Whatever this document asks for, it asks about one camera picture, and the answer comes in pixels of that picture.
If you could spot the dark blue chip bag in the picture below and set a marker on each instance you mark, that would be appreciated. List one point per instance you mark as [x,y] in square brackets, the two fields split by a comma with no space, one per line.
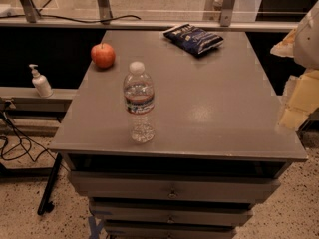
[192,39]

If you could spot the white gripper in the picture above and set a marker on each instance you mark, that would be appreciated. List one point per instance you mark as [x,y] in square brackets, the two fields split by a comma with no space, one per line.
[307,42]

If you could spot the grey drawer cabinet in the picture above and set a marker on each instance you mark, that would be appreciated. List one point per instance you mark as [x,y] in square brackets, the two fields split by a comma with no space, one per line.
[214,117]

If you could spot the red apple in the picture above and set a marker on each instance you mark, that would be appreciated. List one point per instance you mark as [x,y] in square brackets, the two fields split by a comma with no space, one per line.
[103,55]

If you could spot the clear plastic water bottle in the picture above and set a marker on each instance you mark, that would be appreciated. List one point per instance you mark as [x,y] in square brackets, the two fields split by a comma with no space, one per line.
[139,100]

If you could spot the right metal window post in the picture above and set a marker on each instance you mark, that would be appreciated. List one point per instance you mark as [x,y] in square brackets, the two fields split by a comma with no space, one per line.
[226,13]

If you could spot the metal window post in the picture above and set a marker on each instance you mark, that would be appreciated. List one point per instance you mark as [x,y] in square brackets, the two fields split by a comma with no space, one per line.
[105,11]
[226,13]
[30,10]

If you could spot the white pump dispenser bottle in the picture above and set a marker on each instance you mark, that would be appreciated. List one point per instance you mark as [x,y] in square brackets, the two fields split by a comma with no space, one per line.
[40,82]

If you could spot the middle grey drawer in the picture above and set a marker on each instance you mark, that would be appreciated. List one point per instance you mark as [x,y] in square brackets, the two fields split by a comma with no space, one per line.
[170,214]

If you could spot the top grey drawer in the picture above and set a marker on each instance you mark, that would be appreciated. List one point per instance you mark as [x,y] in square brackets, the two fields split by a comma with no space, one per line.
[173,187]

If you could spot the black stand leg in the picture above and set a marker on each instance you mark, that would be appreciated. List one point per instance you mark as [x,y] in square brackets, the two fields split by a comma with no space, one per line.
[46,205]

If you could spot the bottom grey drawer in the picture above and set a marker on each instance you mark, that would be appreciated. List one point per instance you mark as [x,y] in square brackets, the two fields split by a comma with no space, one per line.
[161,231]

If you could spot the middle metal window post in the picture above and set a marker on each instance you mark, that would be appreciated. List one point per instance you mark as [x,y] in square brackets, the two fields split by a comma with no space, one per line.
[105,11]

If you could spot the left metal window post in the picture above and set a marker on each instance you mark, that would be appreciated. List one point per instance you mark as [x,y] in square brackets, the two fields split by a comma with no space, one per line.
[30,10]

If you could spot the grey drawer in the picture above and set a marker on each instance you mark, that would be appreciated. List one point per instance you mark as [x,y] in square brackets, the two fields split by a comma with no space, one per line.
[173,187]
[170,214]
[161,231]

